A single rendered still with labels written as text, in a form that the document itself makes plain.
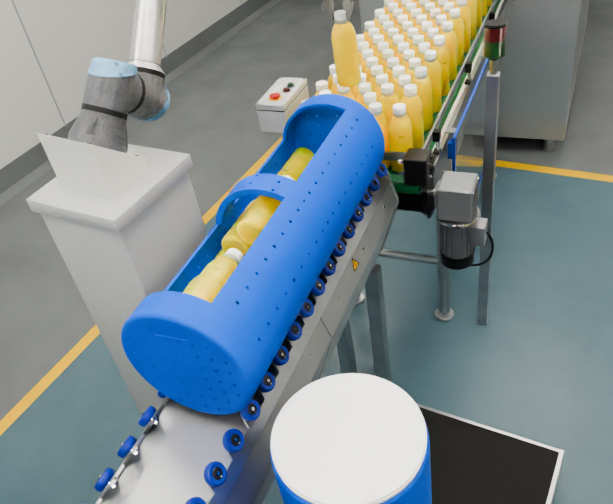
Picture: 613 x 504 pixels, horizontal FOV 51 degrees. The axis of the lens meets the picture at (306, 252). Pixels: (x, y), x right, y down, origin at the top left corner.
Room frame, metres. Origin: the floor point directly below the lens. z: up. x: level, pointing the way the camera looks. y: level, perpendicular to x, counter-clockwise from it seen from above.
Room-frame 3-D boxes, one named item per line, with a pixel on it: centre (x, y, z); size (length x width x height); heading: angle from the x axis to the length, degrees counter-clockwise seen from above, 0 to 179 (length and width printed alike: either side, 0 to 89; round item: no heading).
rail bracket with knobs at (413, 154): (1.60, -0.37, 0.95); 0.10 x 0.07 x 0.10; 61
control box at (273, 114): (1.98, -0.02, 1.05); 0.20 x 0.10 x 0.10; 151
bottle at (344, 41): (1.80, -0.22, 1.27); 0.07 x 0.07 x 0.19
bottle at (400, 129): (1.70, -0.35, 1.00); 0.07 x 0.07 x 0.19
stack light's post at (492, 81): (1.82, -0.67, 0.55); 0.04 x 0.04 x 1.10; 61
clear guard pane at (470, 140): (2.09, -0.71, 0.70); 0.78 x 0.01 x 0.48; 151
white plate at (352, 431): (0.68, -0.01, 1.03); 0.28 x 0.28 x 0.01
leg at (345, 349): (1.64, -0.08, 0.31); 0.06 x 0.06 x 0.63; 61
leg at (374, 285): (1.57, -0.20, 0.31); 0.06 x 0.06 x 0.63; 61
